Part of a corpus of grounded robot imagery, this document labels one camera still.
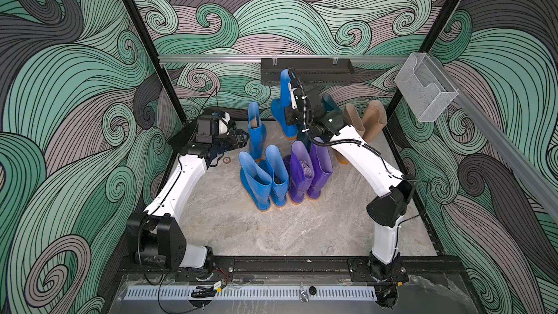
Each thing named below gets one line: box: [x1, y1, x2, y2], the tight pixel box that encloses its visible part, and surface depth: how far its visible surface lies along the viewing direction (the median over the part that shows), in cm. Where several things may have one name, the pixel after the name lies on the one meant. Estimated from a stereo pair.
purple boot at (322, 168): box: [306, 143, 334, 200], surface depth 73 cm
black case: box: [167, 118, 250, 161], surface depth 63 cm
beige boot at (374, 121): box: [362, 99, 388, 144], surface depth 92 cm
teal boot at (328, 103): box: [321, 94, 340, 112], surface depth 92 cm
